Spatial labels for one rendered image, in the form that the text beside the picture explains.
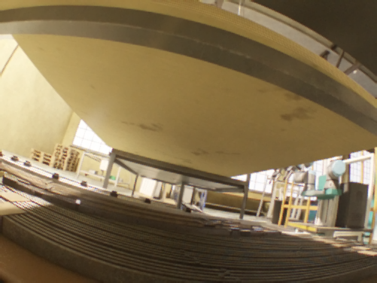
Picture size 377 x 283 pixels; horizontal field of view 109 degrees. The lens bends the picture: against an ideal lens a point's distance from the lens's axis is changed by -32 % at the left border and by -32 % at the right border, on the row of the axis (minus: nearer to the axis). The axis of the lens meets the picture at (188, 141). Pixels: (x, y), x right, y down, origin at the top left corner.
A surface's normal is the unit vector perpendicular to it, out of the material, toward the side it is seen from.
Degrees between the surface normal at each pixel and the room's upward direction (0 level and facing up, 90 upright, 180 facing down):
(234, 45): 90
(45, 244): 90
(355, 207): 90
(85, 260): 90
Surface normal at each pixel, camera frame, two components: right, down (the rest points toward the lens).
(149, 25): 0.15, -0.23
